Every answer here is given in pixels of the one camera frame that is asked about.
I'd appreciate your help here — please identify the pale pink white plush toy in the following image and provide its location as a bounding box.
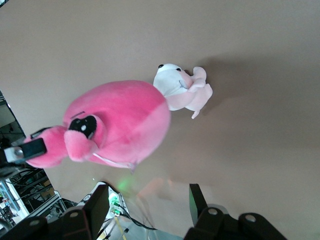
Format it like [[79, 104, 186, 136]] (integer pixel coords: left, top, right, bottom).
[[152, 63, 214, 120]]

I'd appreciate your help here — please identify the cluttered metal storage shelving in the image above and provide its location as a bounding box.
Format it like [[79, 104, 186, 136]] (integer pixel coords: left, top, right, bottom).
[[0, 89, 62, 228]]

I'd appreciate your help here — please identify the bright pink round plush toy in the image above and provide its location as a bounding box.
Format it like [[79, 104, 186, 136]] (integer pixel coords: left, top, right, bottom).
[[24, 79, 172, 175]]

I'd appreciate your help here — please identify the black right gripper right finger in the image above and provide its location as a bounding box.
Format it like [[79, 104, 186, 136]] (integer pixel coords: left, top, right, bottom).
[[183, 184, 288, 240]]

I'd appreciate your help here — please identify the black cable at right base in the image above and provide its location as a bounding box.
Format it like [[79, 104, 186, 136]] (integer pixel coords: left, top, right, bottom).
[[116, 203, 157, 231]]

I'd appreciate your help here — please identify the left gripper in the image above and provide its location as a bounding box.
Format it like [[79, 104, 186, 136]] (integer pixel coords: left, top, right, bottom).
[[0, 126, 51, 178]]

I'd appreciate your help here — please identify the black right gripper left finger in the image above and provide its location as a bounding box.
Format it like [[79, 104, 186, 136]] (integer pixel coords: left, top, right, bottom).
[[0, 184, 111, 240]]

